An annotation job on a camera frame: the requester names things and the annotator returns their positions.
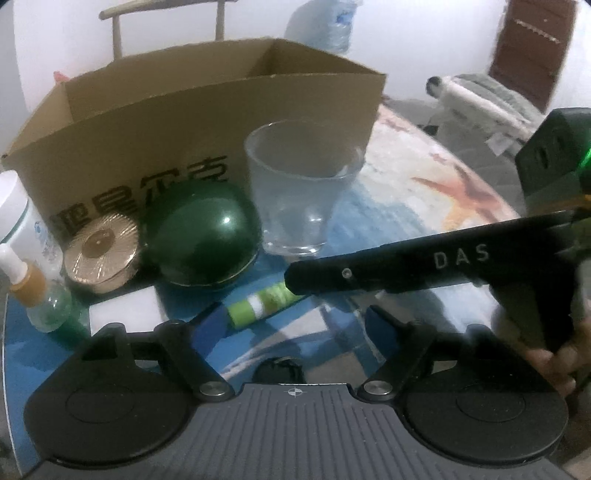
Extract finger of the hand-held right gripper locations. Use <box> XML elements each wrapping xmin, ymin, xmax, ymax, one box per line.
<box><xmin>284</xmin><ymin>247</ymin><xmax>387</xmax><ymax>296</ymax></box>

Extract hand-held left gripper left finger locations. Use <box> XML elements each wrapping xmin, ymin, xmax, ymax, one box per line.
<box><xmin>74</xmin><ymin>305</ymin><xmax>235</xmax><ymax>403</ymax></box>

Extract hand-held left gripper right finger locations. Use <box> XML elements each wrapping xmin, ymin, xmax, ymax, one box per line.
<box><xmin>358</xmin><ymin>307</ymin><xmax>514</xmax><ymax>403</ymax></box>

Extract green lip balm stick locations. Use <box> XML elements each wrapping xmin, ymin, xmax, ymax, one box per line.
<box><xmin>226</xmin><ymin>281</ymin><xmax>301</xmax><ymax>329</ymax></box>

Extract clear glass cup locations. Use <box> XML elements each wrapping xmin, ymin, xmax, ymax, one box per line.
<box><xmin>244</xmin><ymin>121</ymin><xmax>365</xmax><ymax>256</ymax></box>

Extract white cap bottle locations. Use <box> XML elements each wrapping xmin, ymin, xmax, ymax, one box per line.
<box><xmin>0</xmin><ymin>170</ymin><xmax>63</xmax><ymax>278</ymax></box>

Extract brown cardboard box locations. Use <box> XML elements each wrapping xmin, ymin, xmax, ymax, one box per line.
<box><xmin>0</xmin><ymin>38</ymin><xmax>387</xmax><ymax>243</ymax></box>

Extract person's right hand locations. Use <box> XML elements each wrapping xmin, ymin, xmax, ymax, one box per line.
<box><xmin>526</xmin><ymin>272</ymin><xmax>591</xmax><ymax>402</ymax></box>

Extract black key fob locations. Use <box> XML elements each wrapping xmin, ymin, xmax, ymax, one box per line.
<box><xmin>255</xmin><ymin>357</ymin><xmax>304</xmax><ymax>384</ymax></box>

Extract printed tablecloth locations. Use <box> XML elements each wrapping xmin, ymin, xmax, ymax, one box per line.
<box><xmin>0</xmin><ymin>99</ymin><xmax>546</xmax><ymax>388</ymax></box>

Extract white charger block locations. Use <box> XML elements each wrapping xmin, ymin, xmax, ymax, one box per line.
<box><xmin>89</xmin><ymin>288</ymin><xmax>222</xmax><ymax>337</ymax></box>

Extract dark green dome container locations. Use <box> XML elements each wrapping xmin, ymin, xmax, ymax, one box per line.
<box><xmin>145</xmin><ymin>180</ymin><xmax>263</xmax><ymax>289</ymax></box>

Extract round gold compact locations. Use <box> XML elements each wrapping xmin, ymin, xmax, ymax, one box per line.
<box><xmin>62</xmin><ymin>216</ymin><xmax>141</xmax><ymax>295</ymax></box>

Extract white and grey bundle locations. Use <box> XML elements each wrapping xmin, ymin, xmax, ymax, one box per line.
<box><xmin>427</xmin><ymin>74</ymin><xmax>550</xmax><ymax>158</ymax></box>

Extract green dropper bottle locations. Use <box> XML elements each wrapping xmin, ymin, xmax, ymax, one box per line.
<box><xmin>0</xmin><ymin>244</ymin><xmax>88</xmax><ymax>337</ymax></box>

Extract brown door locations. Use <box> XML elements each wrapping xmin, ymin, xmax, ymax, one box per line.
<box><xmin>489</xmin><ymin>0</ymin><xmax>578</xmax><ymax>114</ymax></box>

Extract large blue water bottle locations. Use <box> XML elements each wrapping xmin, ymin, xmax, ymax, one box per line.
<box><xmin>284</xmin><ymin>0</ymin><xmax>363</xmax><ymax>54</ymax></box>

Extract wooden chair with black seat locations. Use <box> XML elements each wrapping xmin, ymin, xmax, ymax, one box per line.
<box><xmin>99</xmin><ymin>0</ymin><xmax>232</xmax><ymax>61</ymax></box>

